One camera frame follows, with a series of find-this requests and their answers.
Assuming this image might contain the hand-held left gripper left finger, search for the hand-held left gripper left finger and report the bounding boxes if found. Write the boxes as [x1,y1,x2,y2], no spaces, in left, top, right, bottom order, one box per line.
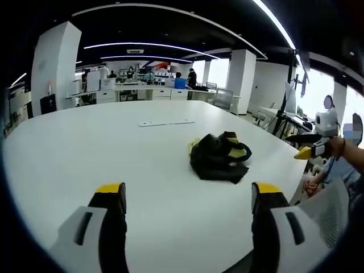
[48,182,127,273]

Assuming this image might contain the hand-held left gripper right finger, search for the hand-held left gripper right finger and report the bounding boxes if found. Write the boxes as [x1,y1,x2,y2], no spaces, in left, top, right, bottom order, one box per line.
[251,181,334,273]

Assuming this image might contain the black and yellow garment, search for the black and yellow garment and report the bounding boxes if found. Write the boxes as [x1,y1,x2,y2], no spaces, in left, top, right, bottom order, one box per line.
[187,131,253,185]

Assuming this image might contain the person's right hand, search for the person's right hand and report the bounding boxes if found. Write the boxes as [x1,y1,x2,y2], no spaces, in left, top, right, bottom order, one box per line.
[326,135,346,159]

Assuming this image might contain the white side desk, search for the white side desk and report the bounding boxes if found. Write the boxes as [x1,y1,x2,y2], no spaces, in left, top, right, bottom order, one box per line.
[258,106,315,134]

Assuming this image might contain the black tripod stand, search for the black tripod stand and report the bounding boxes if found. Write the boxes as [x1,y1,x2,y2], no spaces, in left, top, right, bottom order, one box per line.
[272,85,288,140]

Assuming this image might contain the white mesh chair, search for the white mesh chair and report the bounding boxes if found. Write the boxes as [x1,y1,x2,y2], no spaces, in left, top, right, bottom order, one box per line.
[289,178,350,250]

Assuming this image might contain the white office chair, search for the white office chair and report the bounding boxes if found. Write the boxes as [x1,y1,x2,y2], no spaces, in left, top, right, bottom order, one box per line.
[212,88,234,109]

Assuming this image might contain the black cabinet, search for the black cabinet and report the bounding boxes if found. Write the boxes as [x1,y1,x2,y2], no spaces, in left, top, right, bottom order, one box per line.
[39,94,58,115]

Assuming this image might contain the long white desk row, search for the long white desk row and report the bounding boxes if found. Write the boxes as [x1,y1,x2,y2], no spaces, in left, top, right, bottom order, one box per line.
[64,84,217,104]

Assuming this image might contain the white board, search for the white board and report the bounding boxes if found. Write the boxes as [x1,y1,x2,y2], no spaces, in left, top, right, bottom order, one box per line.
[86,71,101,93]

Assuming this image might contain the blue cable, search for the blue cable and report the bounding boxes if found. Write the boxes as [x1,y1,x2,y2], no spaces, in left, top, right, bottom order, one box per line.
[324,158,337,183]

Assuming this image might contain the white table cable cover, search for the white table cable cover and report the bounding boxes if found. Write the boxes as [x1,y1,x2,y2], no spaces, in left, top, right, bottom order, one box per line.
[138,119,196,127]

